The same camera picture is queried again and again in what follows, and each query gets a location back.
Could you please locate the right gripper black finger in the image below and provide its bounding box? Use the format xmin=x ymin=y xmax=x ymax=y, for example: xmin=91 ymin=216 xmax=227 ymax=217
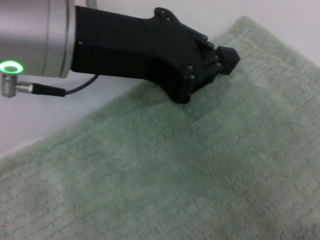
xmin=199 ymin=39 xmax=242 ymax=65
xmin=190 ymin=61 xmax=238 ymax=93

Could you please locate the green terry towel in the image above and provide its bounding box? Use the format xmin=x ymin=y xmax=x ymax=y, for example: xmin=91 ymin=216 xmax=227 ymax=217
xmin=0 ymin=15 xmax=320 ymax=240

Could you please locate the right wrist cable with plug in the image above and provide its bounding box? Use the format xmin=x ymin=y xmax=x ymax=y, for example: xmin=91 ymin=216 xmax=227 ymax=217
xmin=1 ymin=73 xmax=100 ymax=99

